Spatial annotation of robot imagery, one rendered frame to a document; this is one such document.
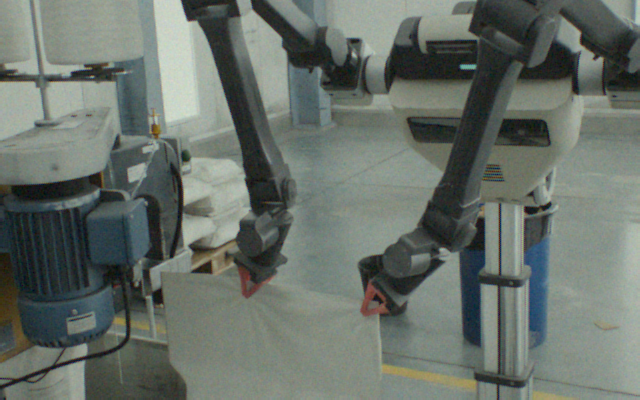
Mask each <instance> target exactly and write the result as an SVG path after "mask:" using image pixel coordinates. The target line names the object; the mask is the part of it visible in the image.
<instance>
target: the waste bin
mask: <svg viewBox="0 0 640 400"><path fill-rule="evenodd" d="M540 207H541V208H542V210H543V211H542V212H539V213H538V211H539V209H540ZM557 210H558V203H557V202H556V201H555V200H554V199H552V198H551V199H550V201H549V202H548V203H546V204H545V205H540V206H524V212H526V213H528V214H529V215H524V265H526V266H529V267H530V268H531V277H530V278H529V286H528V349H531V348H534V347H537V346H539V345H541V344H542V343H543V342H544V341H545V340H546V338H547V324H548V302H549V279H550V254H551V236H552V235H553V226H554V213H555V212H557ZM475 227H476V228H477V233H476V235H475V236H474V238H473V240H472V241H471V243H470V244H469V245H466V246H465V247H464V248H463V250H462V251H459V259H460V282H461V304H462V326H463V335H464V337H465V338H466V339H467V340H468V341H469V342H471V343H472V344H474V345H476V346H479V347H481V284H480V283H479V282H478V274H479V273H480V271H481V270H482V269H483V268H484V267H485V266H486V215H480V214H479V216H478V219H477V222H476V224H475Z"/></svg>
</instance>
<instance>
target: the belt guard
mask: <svg viewBox="0 0 640 400"><path fill-rule="evenodd" d="M88 111H89V114H92V116H85V115H86V114H88ZM73 114H74V115H77V116H75V117H70V116H71V115H73ZM58 118H61V119H62V123H63V122H70V121H84V122H83V123H81V124H79V125H78V126H76V127H74V128H68V129H52V128H54V127H56V126H58V125H54V126H44V127H36V126H35V127H32V128H30V129H27V130H25V131H22V132H20V133H17V134H15V135H12V136H9V137H7V138H4V139H2V140H0V184H11V185H21V184H39V183H48V182H56V181H63V180H69V179H74V178H79V177H83V176H87V175H90V174H93V173H96V172H99V171H101V170H102V169H104V168H105V166H106V163H107V160H108V157H109V154H110V151H111V149H112V146H113V143H114V140H115V137H116V134H117V123H116V114H115V108H113V107H91V108H84V109H79V110H76V111H73V113H72V112H71V113H68V114H65V115H63V116H60V117H58ZM50 129H51V130H50Z"/></svg>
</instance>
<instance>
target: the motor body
mask: <svg viewBox="0 0 640 400"><path fill-rule="evenodd" d="M3 204H4V208H5V209H4V210H3V211H4V217H5V224H6V231H7V237H8V244H9V250H10V258H11V265H12V271H13V278H14V285H15V287H16V289H19V291H20V292H19V293H18V294H17V301H16V304H17V305H18V309H19V315H20V321H21V327H22V331H23V334H24V336H25V337H26V338H27V339H28V340H29V341H30V342H31V343H32V344H34V345H36V346H39V347H42V348H49V349H62V348H70V347H76V346H80V345H83V344H87V343H89V342H92V341H94V340H96V339H98V338H99V337H101V336H102V335H104V334H105V333H106V332H107V331H108V330H109V328H110V326H111V324H112V322H113V319H114V309H113V299H112V295H114V294H115V292H114V291H112V289H111V282H110V280H109V279H108V278H106V277H104V276H103V275H102V266H92V264H91V263H90V260H89V259H88V257H87V248H86V241H85V233H84V225H83V220H84V219H85V217H86V215H87V214H88V213H89V212H91V211H92V210H93V209H94V207H97V206H98V205H99V204H100V202H99V188H98V186H96V185H94V184H90V183H89V184H88V185H87V187H86V188H84V189H82V190H79V191H76V192H73V193H69V194H64V195H59V196H52V197H41V198H23V197H17V196H15V195H14V194H12V193H10V194H8V195H6V196H5V197H4V198H3Z"/></svg>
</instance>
